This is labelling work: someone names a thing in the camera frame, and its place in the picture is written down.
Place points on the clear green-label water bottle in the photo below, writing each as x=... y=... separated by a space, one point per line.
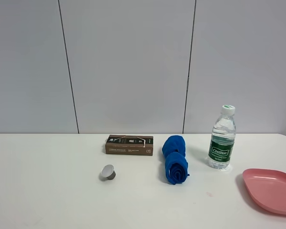
x=222 y=139

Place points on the brown coffee capsule box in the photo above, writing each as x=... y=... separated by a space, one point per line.
x=129 y=145

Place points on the rolled blue cloth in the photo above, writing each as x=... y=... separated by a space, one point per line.
x=176 y=165

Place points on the grey coffee capsule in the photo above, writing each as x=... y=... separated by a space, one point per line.
x=108 y=172

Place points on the pink plastic plate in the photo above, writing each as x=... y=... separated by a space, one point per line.
x=267 y=188

